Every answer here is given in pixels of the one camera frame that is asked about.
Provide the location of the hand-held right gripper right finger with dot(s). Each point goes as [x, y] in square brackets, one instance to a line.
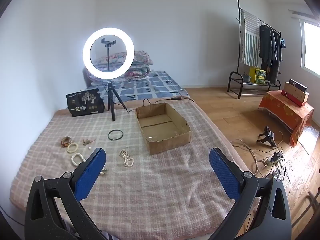
[225, 172]

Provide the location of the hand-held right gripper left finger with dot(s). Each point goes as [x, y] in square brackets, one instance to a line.
[91, 172]

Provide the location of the dark green bangle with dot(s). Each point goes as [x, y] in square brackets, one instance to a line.
[109, 134]

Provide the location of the brown cardboard box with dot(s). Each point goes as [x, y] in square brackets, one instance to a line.
[162, 127]

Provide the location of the small dried twig ornament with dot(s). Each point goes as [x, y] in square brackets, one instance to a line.
[87, 140]

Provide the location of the white power strip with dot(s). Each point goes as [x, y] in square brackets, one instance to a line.
[268, 161]

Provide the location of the small black floor tripod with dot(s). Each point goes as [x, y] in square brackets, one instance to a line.
[267, 137]

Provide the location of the black printed snack bag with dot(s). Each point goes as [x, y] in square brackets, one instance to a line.
[85, 103]

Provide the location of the black tripod stand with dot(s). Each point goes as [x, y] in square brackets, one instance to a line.
[109, 97]

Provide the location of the orange cloth covered table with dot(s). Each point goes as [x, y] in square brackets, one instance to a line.
[282, 110]

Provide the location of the small grey bucket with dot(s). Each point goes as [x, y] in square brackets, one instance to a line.
[247, 78]

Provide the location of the red flat box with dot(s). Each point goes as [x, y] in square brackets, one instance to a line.
[287, 95]

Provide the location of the black metal clothes rack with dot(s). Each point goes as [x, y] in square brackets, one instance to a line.
[236, 72]

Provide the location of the yellow box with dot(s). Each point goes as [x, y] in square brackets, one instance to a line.
[257, 75]

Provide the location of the tan cardboard box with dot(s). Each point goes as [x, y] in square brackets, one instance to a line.
[296, 95]

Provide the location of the blue patterned bed sheet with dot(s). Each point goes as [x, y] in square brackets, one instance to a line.
[160, 85]

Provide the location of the folded floral quilt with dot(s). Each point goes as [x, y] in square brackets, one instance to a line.
[140, 73]

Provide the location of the dark flat box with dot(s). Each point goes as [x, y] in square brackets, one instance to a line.
[297, 85]

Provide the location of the floral pillow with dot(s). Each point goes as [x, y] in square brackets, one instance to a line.
[140, 57]

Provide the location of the dark grey hanging coat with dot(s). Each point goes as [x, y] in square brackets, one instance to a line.
[277, 55]

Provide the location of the striped hanging cloth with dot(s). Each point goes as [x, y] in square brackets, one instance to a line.
[251, 42]

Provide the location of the black phone holder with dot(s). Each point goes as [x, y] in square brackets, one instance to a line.
[108, 40]

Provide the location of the dark hanging jacket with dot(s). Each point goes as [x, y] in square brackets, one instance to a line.
[266, 45]

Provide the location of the small blue hanging bag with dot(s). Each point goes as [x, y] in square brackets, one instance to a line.
[283, 43]

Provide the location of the window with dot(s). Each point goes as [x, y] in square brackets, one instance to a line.
[311, 47]

